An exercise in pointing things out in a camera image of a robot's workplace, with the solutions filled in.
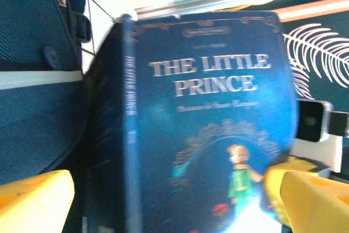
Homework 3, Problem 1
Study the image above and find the wall panel orange oval feather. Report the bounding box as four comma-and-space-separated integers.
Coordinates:
279, 0, 349, 100

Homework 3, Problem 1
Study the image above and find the navy blue backpack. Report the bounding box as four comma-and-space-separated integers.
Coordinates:
0, 0, 95, 186

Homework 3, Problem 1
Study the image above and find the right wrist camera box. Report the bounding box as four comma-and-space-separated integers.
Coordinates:
296, 98, 335, 143

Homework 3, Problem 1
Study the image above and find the blue Little Prince book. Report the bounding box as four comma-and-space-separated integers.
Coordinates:
81, 11, 299, 233

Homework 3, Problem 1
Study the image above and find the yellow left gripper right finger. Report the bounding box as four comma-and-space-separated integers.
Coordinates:
280, 170, 349, 233

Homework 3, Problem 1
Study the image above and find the aluminium frame post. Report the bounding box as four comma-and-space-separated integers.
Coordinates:
135, 0, 349, 20

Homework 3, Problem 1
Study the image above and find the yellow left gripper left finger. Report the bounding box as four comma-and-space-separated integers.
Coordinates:
0, 169, 75, 233

